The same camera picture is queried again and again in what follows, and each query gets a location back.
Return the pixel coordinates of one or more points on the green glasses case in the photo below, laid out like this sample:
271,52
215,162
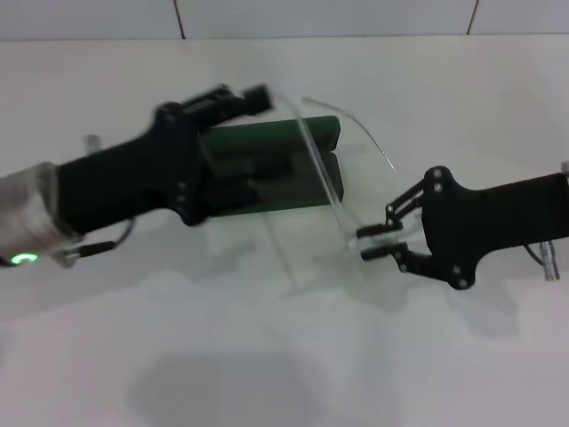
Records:
275,129

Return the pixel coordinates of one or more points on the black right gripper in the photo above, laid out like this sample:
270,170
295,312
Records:
489,218

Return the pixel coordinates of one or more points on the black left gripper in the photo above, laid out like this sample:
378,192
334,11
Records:
133,178

